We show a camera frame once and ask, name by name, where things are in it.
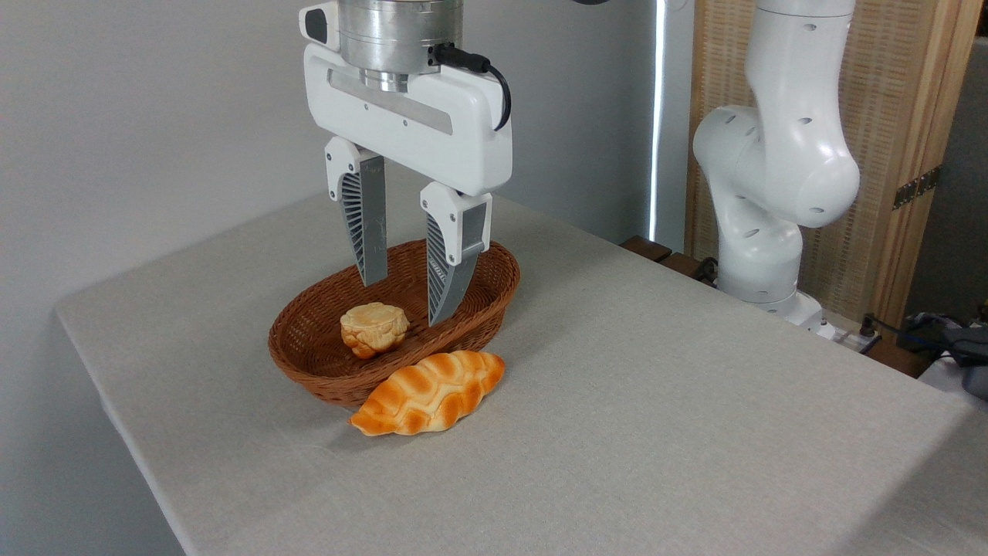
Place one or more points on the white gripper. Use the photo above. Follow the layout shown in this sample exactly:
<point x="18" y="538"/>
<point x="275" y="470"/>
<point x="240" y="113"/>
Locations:
<point x="463" y="147"/>

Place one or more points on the long orange croissant bread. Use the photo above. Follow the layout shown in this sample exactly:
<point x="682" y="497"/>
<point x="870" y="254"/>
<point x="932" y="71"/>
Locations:
<point x="432" y="394"/>

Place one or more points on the small round pale bread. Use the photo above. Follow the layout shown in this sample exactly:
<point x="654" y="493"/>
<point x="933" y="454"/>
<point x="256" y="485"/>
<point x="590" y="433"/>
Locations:
<point x="374" y="328"/>

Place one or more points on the brown wicker oval basket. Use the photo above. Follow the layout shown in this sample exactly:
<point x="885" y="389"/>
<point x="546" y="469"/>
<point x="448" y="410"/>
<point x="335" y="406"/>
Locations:
<point x="309" y="357"/>

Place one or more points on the dark brown wooden board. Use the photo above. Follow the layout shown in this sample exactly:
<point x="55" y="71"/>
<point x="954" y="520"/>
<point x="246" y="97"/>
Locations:
<point x="656" y="251"/>

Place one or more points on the vertical white light strip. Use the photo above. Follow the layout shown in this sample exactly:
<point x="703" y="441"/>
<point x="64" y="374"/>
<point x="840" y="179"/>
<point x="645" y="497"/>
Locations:
<point x="657" y="116"/>

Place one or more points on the grey tablecloth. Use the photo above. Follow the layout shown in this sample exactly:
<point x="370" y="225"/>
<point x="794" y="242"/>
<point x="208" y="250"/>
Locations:
<point x="617" y="432"/>

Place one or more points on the white power strip with plug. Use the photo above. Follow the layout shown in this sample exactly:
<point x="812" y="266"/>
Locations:
<point x="853" y="338"/>

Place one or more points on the wooden rattan folding screen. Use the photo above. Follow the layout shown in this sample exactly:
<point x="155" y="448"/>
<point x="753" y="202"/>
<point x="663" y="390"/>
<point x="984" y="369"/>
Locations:
<point x="895" y="93"/>

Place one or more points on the metal screen hinge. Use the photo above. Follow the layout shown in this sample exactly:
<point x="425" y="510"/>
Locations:
<point x="917" y="188"/>

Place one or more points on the dark grey blue bag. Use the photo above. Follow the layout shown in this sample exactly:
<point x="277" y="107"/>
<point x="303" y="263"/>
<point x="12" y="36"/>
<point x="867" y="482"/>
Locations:
<point x="957" y="344"/>

